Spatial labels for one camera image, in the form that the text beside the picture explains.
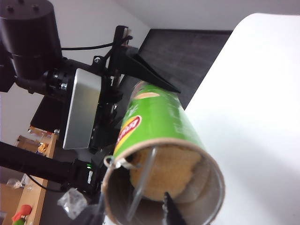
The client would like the brown cardboard box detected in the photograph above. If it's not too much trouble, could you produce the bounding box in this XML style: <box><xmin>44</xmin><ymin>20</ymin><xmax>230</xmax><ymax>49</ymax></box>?
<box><xmin>15</xmin><ymin>135</ymin><xmax>39</xmax><ymax>150</ymax></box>

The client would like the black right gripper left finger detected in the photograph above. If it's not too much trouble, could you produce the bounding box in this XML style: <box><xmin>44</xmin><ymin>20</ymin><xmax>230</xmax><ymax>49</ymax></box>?
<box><xmin>78</xmin><ymin>194</ymin><xmax>106</xmax><ymax>225</ymax></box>

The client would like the thin black cable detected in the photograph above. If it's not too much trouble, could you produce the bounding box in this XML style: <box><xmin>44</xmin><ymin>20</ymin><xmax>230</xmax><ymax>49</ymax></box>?
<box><xmin>28</xmin><ymin>174</ymin><xmax>65</xmax><ymax>193</ymax></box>
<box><xmin>61</xmin><ymin>42</ymin><xmax>115</xmax><ymax>51</ymax></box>

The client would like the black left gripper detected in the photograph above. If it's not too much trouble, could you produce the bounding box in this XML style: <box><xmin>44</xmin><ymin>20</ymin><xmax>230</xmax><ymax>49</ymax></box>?
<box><xmin>90</xmin><ymin>25</ymin><xmax>181</xmax><ymax>155</ymax></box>

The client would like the crumpled clear plastic bag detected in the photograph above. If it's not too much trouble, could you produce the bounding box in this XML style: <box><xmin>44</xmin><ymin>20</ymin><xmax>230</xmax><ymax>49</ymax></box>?
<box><xmin>6</xmin><ymin>174</ymin><xmax>32</xmax><ymax>190</ymax></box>
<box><xmin>57</xmin><ymin>188</ymin><xmax>88</xmax><ymax>220</ymax></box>

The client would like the green chips tube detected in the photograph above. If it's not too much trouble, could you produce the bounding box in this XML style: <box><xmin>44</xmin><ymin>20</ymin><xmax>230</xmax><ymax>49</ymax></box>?
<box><xmin>102</xmin><ymin>81</ymin><xmax>226</xmax><ymax>225</ymax></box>

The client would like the transparent plastic chip container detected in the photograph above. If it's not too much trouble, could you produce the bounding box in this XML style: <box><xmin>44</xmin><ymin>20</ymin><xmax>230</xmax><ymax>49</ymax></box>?
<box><xmin>126</xmin><ymin>145</ymin><xmax>204</xmax><ymax>222</ymax></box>

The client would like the wooden shelf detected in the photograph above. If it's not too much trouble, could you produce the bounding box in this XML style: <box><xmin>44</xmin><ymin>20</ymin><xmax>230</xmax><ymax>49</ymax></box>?
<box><xmin>0</xmin><ymin>133</ymin><xmax>58</xmax><ymax>225</ymax></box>

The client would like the orange snack packet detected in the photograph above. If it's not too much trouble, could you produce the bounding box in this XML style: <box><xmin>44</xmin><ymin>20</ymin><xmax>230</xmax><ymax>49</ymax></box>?
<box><xmin>37</xmin><ymin>142</ymin><xmax>50</xmax><ymax>155</ymax></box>

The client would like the red toy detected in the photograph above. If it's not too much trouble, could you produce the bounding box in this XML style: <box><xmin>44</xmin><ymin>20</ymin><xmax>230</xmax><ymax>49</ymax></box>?
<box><xmin>11</xmin><ymin>204</ymin><xmax>32</xmax><ymax>222</ymax></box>

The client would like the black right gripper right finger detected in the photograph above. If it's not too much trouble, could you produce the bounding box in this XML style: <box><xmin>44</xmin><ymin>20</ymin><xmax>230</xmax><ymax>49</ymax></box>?
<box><xmin>162</xmin><ymin>191</ymin><xmax>188</xmax><ymax>225</ymax></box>

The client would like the beige string loop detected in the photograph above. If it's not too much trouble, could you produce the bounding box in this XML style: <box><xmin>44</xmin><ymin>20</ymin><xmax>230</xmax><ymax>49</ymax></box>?
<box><xmin>104</xmin><ymin>156</ymin><xmax>141</xmax><ymax>170</ymax></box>

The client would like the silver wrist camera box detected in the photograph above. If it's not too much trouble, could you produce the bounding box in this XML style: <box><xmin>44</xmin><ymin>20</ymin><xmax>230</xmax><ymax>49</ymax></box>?
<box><xmin>62</xmin><ymin>68</ymin><xmax>102</xmax><ymax>150</ymax></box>

